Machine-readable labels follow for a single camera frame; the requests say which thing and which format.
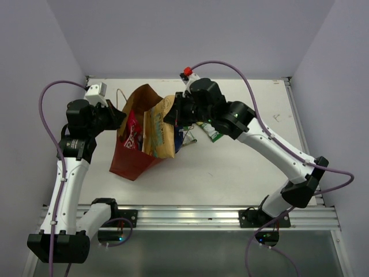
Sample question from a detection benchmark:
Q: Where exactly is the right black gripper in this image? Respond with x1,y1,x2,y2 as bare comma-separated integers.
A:
164,91,213,127

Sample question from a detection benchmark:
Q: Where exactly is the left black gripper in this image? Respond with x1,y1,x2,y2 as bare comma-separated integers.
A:
86,99,126,136

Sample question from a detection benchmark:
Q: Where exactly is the small green snack packet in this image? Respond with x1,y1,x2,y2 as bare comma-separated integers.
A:
179,125,197,147

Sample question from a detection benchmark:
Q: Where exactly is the pink Real chips bag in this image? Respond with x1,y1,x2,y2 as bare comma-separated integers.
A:
123,110,142,151

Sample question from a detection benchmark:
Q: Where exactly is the tan popcorn chips bag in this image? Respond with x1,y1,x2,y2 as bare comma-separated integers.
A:
142,95,175,159

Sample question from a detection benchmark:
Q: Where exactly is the red paper bag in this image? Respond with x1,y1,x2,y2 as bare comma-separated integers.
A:
110,84,170,181

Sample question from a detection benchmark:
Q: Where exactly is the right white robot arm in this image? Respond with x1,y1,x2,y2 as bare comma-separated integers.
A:
164,74,329,227

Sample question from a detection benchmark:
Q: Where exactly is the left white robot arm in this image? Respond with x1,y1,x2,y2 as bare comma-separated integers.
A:
27,99,126,264

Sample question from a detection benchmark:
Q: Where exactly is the green snack bag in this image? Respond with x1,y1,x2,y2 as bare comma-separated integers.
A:
197,122,223,143

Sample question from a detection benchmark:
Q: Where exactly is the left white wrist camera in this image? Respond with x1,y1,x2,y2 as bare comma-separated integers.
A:
85,83,108,107

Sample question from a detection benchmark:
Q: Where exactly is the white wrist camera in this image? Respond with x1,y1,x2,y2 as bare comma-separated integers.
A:
179,67,200,92
85,83,108,107

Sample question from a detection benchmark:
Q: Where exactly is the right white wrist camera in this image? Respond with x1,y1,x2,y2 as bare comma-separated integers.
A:
179,67,200,92

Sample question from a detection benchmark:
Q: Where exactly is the aluminium mounting rail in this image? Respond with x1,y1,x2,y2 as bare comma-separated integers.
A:
40,205,338,231

